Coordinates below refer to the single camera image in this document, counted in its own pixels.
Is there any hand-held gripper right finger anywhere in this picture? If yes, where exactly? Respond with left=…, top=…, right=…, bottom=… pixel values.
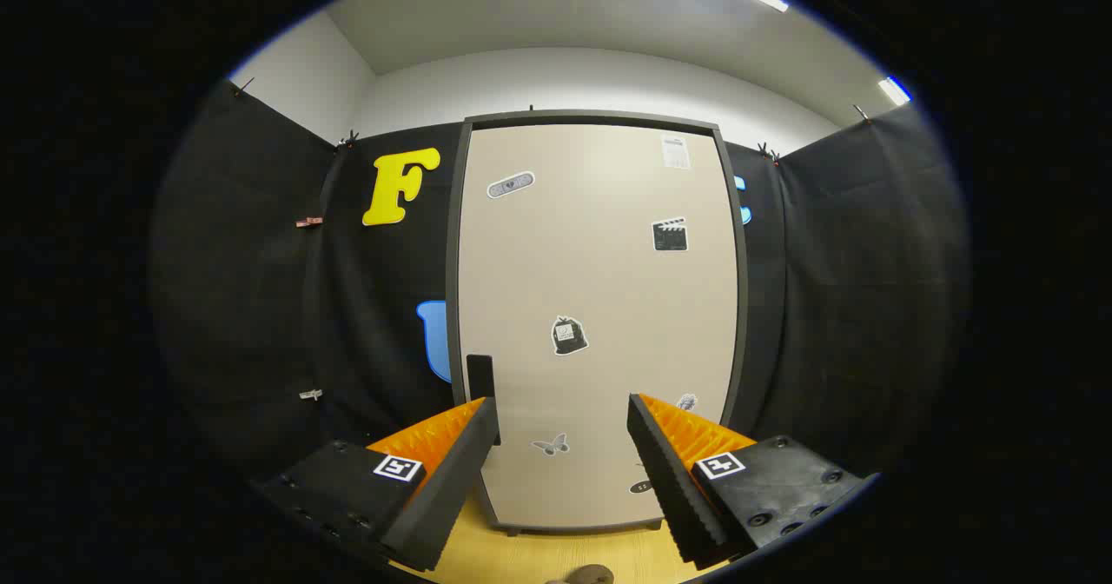
left=627, top=393, right=878, bottom=570

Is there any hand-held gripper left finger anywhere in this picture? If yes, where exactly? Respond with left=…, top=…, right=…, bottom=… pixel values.
left=252, top=397, right=502, bottom=573

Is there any black door handle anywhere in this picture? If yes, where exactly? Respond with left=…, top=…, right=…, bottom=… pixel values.
left=467, top=354, right=497, bottom=404

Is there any beige shoe cabinet door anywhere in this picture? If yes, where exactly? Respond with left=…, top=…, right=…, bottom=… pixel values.
left=458, top=123, right=739, bottom=531

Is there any black backdrop cloth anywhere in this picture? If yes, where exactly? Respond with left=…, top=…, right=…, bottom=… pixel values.
left=148, top=80, right=970, bottom=498

